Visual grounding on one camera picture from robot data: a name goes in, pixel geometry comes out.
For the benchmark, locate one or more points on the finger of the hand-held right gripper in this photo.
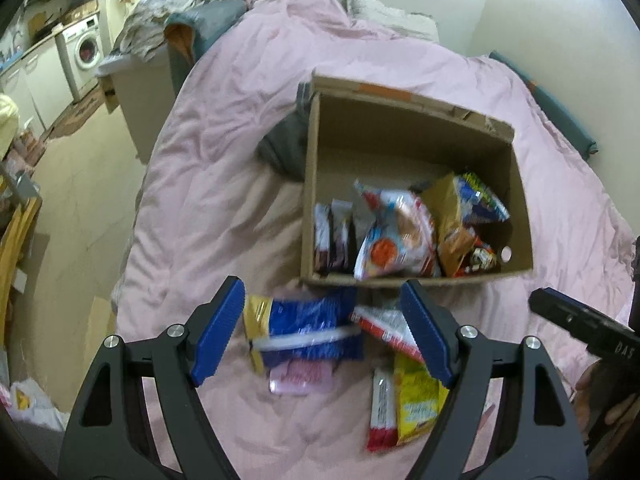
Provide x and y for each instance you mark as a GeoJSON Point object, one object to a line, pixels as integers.
{"type": "Point", "coordinates": [565, 312]}
{"type": "Point", "coordinates": [636, 280]}

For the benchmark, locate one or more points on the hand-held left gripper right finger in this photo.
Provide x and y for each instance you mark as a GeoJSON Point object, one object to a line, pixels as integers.
{"type": "Point", "coordinates": [425, 330]}

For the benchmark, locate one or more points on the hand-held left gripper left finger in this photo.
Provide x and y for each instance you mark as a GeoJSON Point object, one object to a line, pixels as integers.
{"type": "Point", "coordinates": [220, 330]}

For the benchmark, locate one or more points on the blue and gold snack packet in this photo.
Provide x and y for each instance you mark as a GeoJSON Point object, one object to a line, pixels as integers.
{"type": "Point", "coordinates": [300, 325]}

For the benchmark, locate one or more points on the red snack packet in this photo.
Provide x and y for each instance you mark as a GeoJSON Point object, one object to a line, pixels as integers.
{"type": "Point", "coordinates": [480, 260]}

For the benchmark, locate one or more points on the white shrimp chips bag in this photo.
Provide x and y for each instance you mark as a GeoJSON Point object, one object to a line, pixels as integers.
{"type": "Point", "coordinates": [395, 240]}

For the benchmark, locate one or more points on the blue packet with green print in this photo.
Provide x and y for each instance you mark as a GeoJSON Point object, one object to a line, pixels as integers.
{"type": "Point", "coordinates": [485, 200]}

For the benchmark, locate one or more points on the cardboard box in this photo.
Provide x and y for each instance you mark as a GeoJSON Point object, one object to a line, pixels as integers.
{"type": "Point", "coordinates": [415, 125]}

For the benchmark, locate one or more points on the person's right hand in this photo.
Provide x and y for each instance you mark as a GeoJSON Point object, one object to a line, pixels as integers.
{"type": "Point", "coordinates": [600, 390]}

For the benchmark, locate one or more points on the red and white noodle packet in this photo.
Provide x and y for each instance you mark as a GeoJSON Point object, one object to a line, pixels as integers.
{"type": "Point", "coordinates": [385, 325]}

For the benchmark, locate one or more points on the yellow snack packet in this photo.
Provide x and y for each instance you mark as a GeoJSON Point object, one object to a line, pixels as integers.
{"type": "Point", "coordinates": [415, 405]}

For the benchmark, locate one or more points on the red and white bar packet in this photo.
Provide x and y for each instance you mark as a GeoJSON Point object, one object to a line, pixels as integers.
{"type": "Point", "coordinates": [382, 410]}

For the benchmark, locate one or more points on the pink flat packet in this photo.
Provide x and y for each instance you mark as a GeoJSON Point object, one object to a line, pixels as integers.
{"type": "Point", "coordinates": [300, 380]}

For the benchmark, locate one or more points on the grey cloth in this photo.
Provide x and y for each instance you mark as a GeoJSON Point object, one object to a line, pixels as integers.
{"type": "Point", "coordinates": [285, 150]}

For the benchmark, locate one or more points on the teal mat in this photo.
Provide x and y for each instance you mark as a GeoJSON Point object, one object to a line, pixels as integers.
{"type": "Point", "coordinates": [550, 105]}

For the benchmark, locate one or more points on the white plastic bag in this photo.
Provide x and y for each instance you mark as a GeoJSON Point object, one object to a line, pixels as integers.
{"type": "Point", "coordinates": [35, 405]}

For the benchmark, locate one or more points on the wooden chair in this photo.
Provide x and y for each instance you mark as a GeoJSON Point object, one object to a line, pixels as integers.
{"type": "Point", "coordinates": [17, 260]}

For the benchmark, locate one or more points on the white storage box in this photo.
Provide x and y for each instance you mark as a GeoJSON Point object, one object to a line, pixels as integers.
{"type": "Point", "coordinates": [140, 105]}

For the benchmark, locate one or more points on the patterned floor rug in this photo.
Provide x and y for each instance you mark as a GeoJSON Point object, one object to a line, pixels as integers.
{"type": "Point", "coordinates": [75, 112]}

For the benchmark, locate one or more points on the pale yellow garment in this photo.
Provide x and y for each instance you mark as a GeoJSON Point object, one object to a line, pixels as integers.
{"type": "Point", "coordinates": [7, 125]}

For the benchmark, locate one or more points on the blue and orange cloth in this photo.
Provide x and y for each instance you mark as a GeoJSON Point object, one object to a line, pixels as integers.
{"type": "Point", "coordinates": [200, 35]}

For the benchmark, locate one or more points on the white kitchen cabinet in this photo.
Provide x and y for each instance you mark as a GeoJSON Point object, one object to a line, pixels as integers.
{"type": "Point", "coordinates": [35, 85]}

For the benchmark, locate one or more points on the white washing machine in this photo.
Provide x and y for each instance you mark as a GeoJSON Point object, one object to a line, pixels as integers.
{"type": "Point", "coordinates": [82, 55]}

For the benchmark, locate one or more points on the grey pillow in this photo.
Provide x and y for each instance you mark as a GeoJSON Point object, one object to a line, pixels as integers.
{"type": "Point", "coordinates": [390, 17]}

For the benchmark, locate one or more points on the pile of clothes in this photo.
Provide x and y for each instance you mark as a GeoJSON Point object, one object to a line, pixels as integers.
{"type": "Point", "coordinates": [165, 5]}

